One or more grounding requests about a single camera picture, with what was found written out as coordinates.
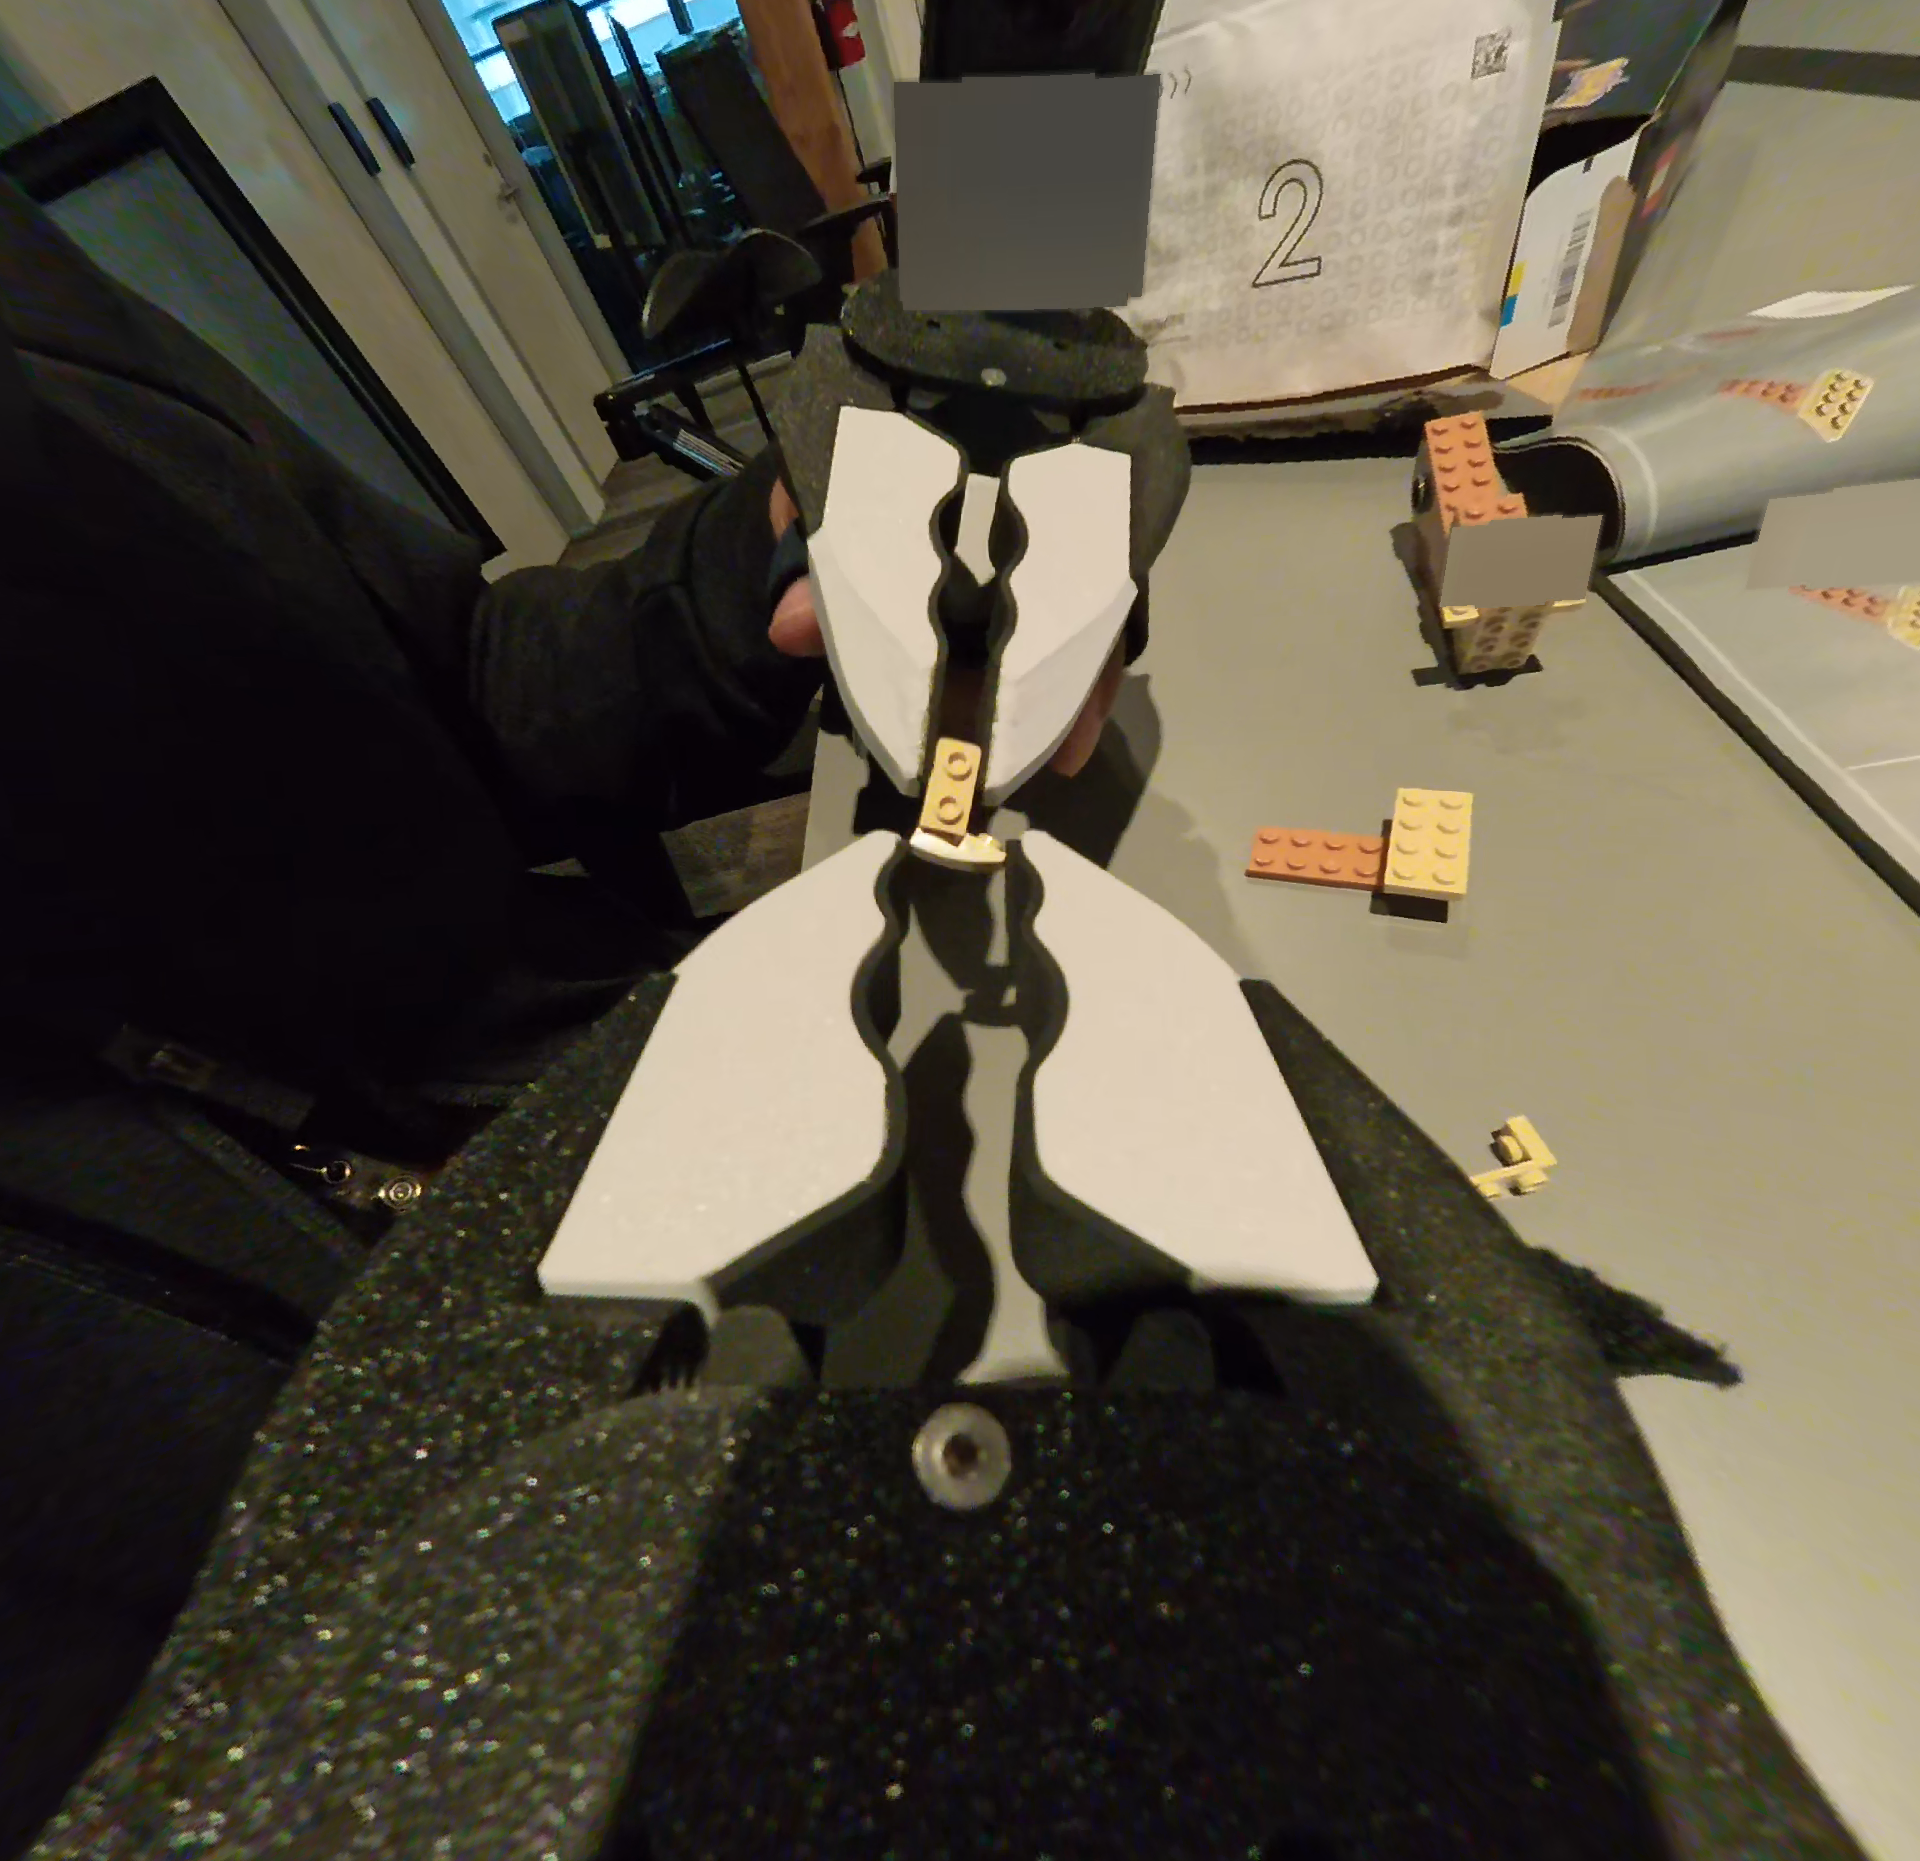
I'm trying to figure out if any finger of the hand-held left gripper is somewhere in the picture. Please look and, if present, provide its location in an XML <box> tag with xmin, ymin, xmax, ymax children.
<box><xmin>960</xmin><ymin>442</ymin><xmax>1150</xmax><ymax>811</ymax></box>
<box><xmin>804</xmin><ymin>401</ymin><xmax>977</xmax><ymax>798</ymax></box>

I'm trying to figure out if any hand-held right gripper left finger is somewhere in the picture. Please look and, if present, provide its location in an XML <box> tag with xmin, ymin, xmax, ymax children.
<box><xmin>534</xmin><ymin>829</ymin><xmax>924</xmax><ymax>1305</ymax></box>

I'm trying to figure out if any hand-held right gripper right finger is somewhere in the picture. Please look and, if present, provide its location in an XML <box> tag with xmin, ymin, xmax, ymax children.
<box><xmin>1002</xmin><ymin>829</ymin><xmax>1380</xmax><ymax>1305</ymax></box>

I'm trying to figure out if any small tan plate brick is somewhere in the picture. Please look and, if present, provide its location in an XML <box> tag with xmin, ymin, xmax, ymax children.
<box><xmin>918</xmin><ymin>738</ymin><xmax>987</xmax><ymax>843</ymax></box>

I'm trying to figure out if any person's left forearm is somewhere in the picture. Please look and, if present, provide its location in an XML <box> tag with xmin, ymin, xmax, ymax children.
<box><xmin>463</xmin><ymin>450</ymin><xmax>820</xmax><ymax>829</ymax></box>

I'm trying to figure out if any grey desk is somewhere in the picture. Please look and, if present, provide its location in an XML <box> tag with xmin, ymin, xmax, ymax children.
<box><xmin>802</xmin><ymin>0</ymin><xmax>1920</xmax><ymax>1861</ymax></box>

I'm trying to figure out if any person's left hand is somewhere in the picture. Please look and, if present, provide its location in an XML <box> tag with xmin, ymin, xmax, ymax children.
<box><xmin>759</xmin><ymin>569</ymin><xmax>1130</xmax><ymax>781</ymax></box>

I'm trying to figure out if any black office chair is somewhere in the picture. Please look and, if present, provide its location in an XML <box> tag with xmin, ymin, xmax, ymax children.
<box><xmin>592</xmin><ymin>226</ymin><xmax>841</xmax><ymax>482</ymax></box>

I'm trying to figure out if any wooden pillar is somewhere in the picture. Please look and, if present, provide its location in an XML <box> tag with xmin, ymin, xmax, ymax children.
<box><xmin>720</xmin><ymin>0</ymin><xmax>902</xmax><ymax>279</ymax></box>

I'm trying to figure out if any brown plate brick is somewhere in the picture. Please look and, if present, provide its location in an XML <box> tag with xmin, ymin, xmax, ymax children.
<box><xmin>1243</xmin><ymin>827</ymin><xmax>1398</xmax><ymax>891</ymax></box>

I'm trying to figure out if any large tan plate brick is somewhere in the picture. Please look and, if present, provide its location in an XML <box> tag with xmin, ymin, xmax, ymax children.
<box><xmin>1380</xmin><ymin>784</ymin><xmax>1476</xmax><ymax>903</ymax></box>

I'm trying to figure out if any partly built brick tower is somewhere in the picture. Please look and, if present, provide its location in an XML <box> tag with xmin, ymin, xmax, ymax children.
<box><xmin>1410</xmin><ymin>407</ymin><xmax>1592</xmax><ymax>681</ymax></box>

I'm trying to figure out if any large paned window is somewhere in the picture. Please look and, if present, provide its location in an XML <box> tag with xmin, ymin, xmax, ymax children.
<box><xmin>403</xmin><ymin>0</ymin><xmax>751</xmax><ymax>241</ymax></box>

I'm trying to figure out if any white numbered paper bag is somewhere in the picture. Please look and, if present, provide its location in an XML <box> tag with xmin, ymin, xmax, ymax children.
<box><xmin>1131</xmin><ymin>0</ymin><xmax>1570</xmax><ymax>410</ymax></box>

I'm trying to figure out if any white double door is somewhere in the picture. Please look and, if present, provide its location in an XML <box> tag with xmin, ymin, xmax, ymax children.
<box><xmin>179</xmin><ymin>0</ymin><xmax>632</xmax><ymax>541</ymax></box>

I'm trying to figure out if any open cardboard box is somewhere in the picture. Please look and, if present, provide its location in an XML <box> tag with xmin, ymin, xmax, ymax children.
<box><xmin>1169</xmin><ymin>135</ymin><xmax>1644</xmax><ymax>437</ymax></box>

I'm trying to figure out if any instruction booklet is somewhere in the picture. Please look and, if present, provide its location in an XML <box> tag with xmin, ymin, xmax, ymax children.
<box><xmin>1500</xmin><ymin>285</ymin><xmax>1920</xmax><ymax>903</ymax></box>

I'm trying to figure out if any black framed board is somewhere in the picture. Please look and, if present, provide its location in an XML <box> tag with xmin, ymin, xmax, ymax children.
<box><xmin>0</xmin><ymin>75</ymin><xmax>497</xmax><ymax>558</ymax></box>

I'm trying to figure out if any dark toy set box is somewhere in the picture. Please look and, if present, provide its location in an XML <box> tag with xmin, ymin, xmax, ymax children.
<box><xmin>1543</xmin><ymin>0</ymin><xmax>1763</xmax><ymax>348</ymax></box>

